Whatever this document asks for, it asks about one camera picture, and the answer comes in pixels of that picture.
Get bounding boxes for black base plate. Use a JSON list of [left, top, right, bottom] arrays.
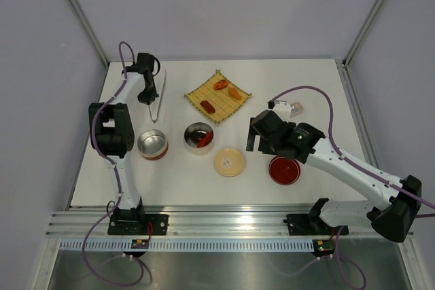
[[283, 213, 340, 236], [107, 214, 169, 236]]

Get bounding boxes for beige steel lunch container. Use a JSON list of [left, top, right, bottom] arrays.
[[184, 122, 214, 156]]

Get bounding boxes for cream round lid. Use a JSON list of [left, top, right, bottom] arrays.
[[213, 148, 245, 177]]

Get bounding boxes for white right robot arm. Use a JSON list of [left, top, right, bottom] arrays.
[[250, 110, 422, 243]]

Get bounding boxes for right aluminium frame post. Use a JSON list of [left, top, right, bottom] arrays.
[[343, 0, 387, 69]]

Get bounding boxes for orange fried chicken piece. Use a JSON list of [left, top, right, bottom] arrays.
[[228, 88, 242, 101]]

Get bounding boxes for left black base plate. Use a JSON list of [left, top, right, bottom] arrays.
[[107, 214, 169, 236]]

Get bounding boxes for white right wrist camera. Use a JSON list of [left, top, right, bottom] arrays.
[[268, 100, 293, 122]]

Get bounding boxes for red-based steel lunch container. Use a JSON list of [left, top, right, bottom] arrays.
[[137, 129, 169, 161]]

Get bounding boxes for dark red meat slice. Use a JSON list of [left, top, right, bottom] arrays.
[[200, 100, 215, 114]]

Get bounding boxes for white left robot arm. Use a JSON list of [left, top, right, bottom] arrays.
[[88, 53, 160, 236]]

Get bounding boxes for orange spotted food piece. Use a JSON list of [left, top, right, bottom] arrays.
[[213, 79, 229, 90]]

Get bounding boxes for white slotted cable duct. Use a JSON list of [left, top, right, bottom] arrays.
[[60, 238, 315, 253]]

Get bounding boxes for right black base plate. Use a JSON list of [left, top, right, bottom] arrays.
[[283, 213, 340, 236]]

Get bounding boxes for black sea cucumber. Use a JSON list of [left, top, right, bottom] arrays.
[[185, 130, 206, 147]]

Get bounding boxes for red sausage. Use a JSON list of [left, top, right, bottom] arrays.
[[197, 132, 213, 148]]

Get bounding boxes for woven bamboo tray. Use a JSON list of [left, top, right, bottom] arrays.
[[184, 69, 252, 125]]

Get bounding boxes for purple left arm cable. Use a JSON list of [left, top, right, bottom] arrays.
[[83, 41, 152, 286]]

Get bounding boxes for aluminium mounting rail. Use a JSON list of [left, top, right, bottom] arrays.
[[46, 204, 385, 239]]

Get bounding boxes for red round lid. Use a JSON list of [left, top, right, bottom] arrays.
[[268, 156, 301, 185]]

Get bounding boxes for left aluminium frame post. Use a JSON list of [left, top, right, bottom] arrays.
[[67, 0, 109, 69]]

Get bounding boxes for aluminium frame post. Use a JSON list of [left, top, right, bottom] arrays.
[[343, 0, 387, 69], [67, 0, 109, 69]]

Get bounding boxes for metal serving tongs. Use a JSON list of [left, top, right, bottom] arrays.
[[147, 70, 167, 124]]

